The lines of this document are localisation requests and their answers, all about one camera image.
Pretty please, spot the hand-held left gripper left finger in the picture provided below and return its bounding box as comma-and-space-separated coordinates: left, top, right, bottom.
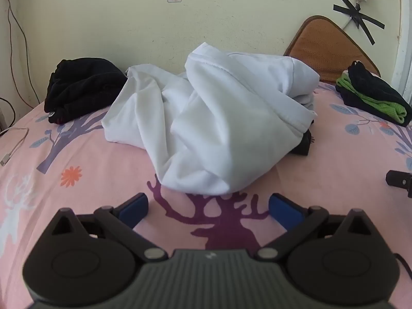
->
48, 192, 168, 262

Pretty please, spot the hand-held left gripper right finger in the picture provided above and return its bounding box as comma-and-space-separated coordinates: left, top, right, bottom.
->
255, 193, 369, 262

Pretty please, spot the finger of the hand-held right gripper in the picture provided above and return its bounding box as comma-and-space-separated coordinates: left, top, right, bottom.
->
385, 169, 412, 198

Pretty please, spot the white garment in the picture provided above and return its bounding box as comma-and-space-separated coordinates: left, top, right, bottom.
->
101, 42, 320, 195

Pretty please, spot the pink printed bedsheet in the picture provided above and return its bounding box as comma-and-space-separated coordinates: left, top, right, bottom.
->
0, 80, 412, 306

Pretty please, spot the small dark cloth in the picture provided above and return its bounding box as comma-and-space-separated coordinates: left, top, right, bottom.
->
290, 129, 314, 156

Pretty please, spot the green folded garment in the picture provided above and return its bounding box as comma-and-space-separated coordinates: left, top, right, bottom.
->
336, 73, 409, 124

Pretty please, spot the black folded garment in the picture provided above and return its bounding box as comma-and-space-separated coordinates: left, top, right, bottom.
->
347, 61, 407, 104
336, 85, 401, 123

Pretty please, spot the black crumpled garment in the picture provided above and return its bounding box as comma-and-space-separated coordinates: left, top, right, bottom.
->
44, 57, 128, 125

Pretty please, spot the brown mesh mat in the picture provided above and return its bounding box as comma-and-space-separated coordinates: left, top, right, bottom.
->
283, 15, 382, 86

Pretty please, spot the black tape cross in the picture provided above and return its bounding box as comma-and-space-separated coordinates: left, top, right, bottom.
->
333, 0, 386, 46

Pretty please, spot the white charging cable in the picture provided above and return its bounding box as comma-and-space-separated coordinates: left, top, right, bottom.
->
0, 127, 30, 167

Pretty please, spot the black cable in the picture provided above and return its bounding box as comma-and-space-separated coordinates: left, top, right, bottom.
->
0, 97, 16, 127

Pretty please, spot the white adapter cable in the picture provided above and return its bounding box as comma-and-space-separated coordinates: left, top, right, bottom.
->
340, 0, 362, 30

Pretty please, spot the brown wall wire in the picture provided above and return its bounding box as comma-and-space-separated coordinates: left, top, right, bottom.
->
4, 0, 37, 105

